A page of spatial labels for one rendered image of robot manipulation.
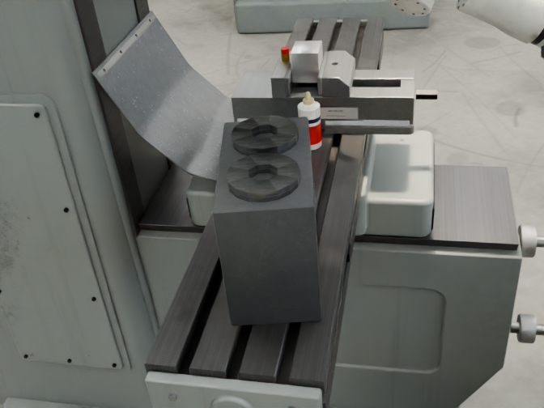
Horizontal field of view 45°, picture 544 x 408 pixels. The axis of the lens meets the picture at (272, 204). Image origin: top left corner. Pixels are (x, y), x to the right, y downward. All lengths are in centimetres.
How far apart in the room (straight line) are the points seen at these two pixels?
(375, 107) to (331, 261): 39
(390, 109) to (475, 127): 197
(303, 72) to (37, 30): 48
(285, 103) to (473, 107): 219
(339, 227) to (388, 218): 28
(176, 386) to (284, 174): 29
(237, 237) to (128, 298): 76
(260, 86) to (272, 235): 58
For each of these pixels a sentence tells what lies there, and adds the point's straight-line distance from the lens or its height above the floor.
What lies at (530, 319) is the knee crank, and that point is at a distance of 148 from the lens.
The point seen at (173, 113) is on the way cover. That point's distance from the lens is 139.
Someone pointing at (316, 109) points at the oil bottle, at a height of 101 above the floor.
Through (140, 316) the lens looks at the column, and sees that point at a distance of 157.
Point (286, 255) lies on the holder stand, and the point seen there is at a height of 105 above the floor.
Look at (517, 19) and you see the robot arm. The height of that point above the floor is 117.
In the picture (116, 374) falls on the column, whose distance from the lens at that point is 172.
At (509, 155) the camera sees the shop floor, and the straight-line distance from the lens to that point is 302.
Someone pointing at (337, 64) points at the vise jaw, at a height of 104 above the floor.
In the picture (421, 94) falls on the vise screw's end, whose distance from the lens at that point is 130.
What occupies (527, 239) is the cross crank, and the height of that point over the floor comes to 66.
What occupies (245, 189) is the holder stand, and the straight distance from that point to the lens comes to 78.
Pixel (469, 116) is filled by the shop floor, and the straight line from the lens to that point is 330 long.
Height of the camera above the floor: 157
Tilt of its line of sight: 35 degrees down
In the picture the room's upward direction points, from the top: 6 degrees counter-clockwise
